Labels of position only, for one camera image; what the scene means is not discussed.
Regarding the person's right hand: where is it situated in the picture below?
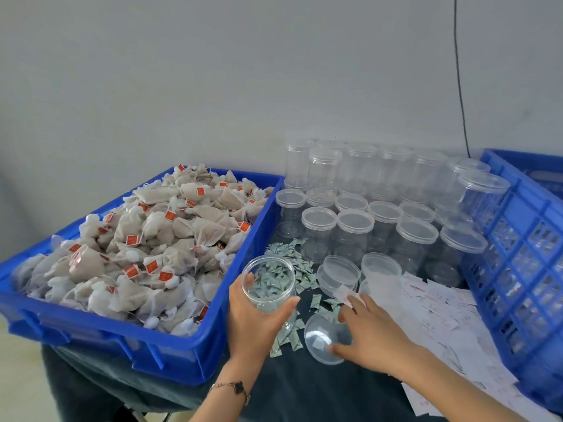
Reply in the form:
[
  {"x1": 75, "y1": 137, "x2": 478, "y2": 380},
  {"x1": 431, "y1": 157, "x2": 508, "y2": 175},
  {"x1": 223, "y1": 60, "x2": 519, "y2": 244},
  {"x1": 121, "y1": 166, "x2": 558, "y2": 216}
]
[{"x1": 333, "y1": 290, "x2": 419, "y2": 376}]

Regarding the person's left hand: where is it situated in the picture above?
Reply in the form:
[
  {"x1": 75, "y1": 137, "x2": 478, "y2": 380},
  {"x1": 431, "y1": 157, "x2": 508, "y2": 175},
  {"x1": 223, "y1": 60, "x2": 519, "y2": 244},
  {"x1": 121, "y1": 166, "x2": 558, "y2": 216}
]
[{"x1": 227, "y1": 272, "x2": 300, "y2": 370}]

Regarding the clear jar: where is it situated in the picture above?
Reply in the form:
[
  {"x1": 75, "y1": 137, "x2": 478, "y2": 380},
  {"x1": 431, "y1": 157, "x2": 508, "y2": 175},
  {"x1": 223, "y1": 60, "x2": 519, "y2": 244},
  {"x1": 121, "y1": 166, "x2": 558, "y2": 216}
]
[{"x1": 240, "y1": 254, "x2": 297, "y2": 313}]

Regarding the pile of white label papers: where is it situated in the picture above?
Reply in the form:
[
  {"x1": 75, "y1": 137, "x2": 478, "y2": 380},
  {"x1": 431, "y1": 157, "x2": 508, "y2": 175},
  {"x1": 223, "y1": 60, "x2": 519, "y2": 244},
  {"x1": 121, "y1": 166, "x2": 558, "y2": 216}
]
[{"x1": 356, "y1": 272, "x2": 559, "y2": 422}]

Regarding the pile of green desiccant packets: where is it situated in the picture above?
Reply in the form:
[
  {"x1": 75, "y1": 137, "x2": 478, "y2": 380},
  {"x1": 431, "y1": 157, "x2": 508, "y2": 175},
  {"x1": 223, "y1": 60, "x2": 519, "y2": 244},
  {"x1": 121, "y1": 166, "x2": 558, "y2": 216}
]
[{"x1": 264, "y1": 240, "x2": 353, "y2": 359}]

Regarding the pile of tea bags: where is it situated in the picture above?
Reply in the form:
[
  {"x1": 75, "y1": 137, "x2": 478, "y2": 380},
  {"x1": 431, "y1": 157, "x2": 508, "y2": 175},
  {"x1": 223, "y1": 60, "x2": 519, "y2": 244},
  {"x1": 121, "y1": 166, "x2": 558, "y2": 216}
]
[{"x1": 13, "y1": 164, "x2": 274, "y2": 338}]

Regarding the group of lidded jars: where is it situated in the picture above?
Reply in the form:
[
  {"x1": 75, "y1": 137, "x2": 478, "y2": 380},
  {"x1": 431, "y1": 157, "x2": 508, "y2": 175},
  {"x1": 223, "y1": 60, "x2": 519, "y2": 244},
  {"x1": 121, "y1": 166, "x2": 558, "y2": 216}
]
[{"x1": 274, "y1": 140, "x2": 511, "y2": 287}]

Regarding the blue slatted crate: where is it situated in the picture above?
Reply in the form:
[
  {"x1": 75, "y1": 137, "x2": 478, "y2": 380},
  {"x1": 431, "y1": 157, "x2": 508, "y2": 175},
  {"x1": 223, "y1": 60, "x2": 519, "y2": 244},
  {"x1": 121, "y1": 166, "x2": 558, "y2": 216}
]
[{"x1": 462, "y1": 149, "x2": 563, "y2": 414}]

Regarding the person's right forearm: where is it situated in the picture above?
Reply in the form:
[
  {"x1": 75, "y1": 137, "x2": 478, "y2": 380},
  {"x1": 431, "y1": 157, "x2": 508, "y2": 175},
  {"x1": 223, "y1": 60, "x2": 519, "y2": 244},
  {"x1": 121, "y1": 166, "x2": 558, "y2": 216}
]
[{"x1": 398, "y1": 347, "x2": 529, "y2": 422}]

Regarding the blue plastic tray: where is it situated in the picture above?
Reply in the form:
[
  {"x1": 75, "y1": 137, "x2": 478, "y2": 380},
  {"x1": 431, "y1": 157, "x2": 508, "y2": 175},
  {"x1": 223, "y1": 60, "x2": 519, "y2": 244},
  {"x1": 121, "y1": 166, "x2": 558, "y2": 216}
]
[{"x1": 0, "y1": 166, "x2": 284, "y2": 385}]

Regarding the thin beaded bracelet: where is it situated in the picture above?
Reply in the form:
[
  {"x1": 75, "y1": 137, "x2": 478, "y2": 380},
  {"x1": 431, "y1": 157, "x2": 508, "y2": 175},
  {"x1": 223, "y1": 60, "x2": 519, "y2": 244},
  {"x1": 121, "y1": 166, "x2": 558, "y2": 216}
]
[{"x1": 209, "y1": 377, "x2": 253, "y2": 406}]

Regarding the black cable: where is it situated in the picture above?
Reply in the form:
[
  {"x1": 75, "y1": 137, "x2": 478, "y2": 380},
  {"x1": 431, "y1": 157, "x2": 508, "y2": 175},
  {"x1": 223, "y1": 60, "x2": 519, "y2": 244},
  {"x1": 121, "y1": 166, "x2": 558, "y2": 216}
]
[{"x1": 452, "y1": 0, "x2": 471, "y2": 156}]

